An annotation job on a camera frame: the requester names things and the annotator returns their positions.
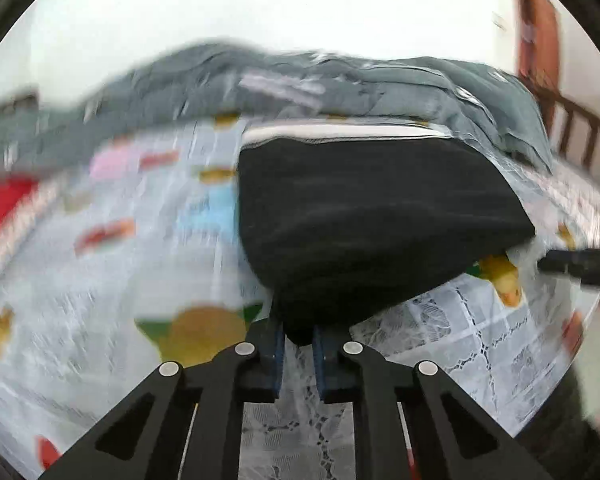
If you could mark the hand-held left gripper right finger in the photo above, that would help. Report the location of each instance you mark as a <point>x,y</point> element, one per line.
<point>322,360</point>

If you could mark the black pants with white stripe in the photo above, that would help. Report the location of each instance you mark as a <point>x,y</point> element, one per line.
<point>370,220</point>

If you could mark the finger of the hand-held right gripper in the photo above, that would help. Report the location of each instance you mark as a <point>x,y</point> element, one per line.
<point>580,262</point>

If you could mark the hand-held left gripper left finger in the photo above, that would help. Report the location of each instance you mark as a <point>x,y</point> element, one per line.
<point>278,360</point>

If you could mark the grey quilt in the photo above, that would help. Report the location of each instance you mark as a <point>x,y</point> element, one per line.
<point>380,90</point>

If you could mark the brown wooden door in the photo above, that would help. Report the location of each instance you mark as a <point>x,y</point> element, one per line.
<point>540,35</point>

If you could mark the wooden bed rail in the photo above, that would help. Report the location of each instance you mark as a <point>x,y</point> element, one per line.
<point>570,110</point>

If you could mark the red pillow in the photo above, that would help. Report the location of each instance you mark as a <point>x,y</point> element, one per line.
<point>0,205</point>

